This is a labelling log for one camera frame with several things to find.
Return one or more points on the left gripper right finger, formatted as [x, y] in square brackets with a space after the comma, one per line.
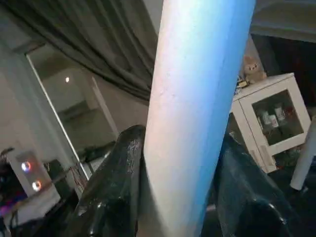
[247, 197]

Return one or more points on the grey window curtain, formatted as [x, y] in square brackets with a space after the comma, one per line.
[98, 39]

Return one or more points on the white device with lights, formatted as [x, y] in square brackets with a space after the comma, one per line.
[29, 173]

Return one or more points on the beige plush toy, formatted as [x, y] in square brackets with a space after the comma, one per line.
[253, 69]

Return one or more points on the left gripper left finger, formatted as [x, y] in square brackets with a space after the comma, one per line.
[111, 192]

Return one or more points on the white plastic table leg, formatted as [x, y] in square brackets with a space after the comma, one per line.
[303, 158]
[192, 98]

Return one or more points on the white glass door cabinet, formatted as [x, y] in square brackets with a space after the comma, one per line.
[276, 123]

